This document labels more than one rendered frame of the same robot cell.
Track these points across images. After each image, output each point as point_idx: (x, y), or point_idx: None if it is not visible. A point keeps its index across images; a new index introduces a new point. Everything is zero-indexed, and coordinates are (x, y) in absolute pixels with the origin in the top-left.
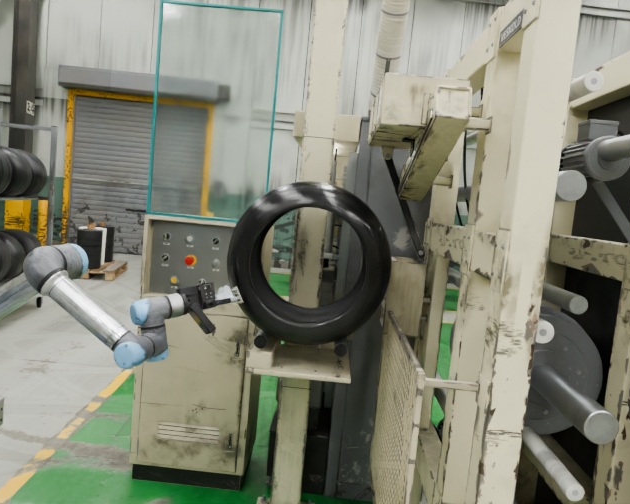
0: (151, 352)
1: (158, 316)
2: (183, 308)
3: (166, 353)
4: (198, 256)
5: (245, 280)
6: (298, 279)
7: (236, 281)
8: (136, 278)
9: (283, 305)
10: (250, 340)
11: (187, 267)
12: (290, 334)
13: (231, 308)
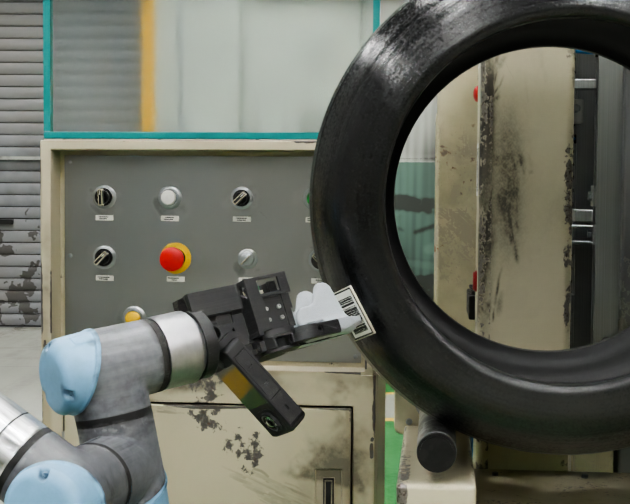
0: (122, 495)
1: (131, 382)
2: (204, 354)
3: (163, 500)
4: (195, 245)
5: (377, 263)
6: (504, 273)
7: (349, 269)
8: (4, 377)
9: (474, 348)
10: (362, 472)
11: (167, 279)
12: (531, 421)
13: (301, 384)
